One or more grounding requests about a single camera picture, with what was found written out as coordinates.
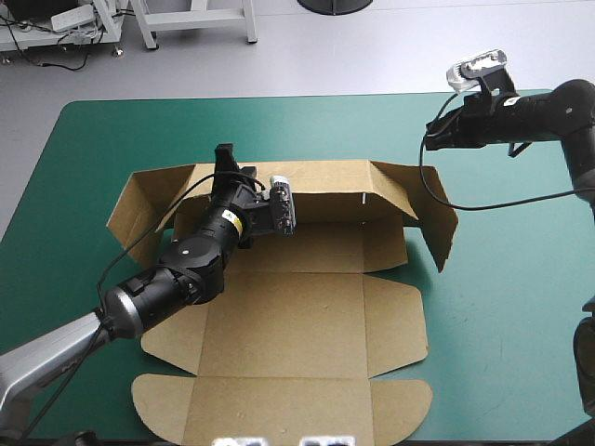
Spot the white power strip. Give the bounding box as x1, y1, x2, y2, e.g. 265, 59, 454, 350
49, 4, 95, 33

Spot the brown cardboard box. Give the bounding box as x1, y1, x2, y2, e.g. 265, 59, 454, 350
106, 159, 460, 446

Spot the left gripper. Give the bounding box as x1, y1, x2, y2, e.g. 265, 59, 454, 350
209, 142, 271, 214

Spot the black floor cable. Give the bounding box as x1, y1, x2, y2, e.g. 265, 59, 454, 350
0, 13, 104, 73

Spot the grey equipment cart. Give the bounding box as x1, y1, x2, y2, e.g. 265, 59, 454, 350
0, 0, 126, 65

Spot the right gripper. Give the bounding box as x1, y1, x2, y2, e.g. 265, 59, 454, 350
424, 91, 497, 151

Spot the white metal table frame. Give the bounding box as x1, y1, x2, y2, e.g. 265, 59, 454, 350
128, 0, 259, 51

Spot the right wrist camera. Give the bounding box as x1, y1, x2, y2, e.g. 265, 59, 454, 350
445, 46, 509, 97

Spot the black round base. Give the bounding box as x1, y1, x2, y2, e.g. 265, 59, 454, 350
296, 0, 375, 17

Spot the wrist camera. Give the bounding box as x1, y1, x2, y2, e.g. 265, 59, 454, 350
445, 46, 509, 97
266, 175, 299, 239

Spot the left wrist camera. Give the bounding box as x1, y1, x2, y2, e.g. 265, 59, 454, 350
266, 175, 299, 239

